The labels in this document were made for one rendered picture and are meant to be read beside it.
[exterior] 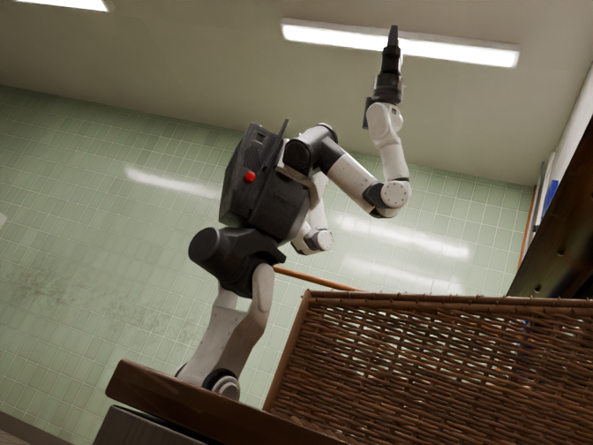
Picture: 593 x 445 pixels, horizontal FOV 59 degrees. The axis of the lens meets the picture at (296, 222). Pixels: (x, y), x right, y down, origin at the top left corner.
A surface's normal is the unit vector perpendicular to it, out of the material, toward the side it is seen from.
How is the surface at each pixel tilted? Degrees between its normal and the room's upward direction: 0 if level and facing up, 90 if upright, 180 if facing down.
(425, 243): 90
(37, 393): 90
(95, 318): 90
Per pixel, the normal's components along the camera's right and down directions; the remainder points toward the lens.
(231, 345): 0.79, 0.04
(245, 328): 0.53, 0.36
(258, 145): 0.35, -0.25
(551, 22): -0.34, 0.87
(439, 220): -0.19, -0.44
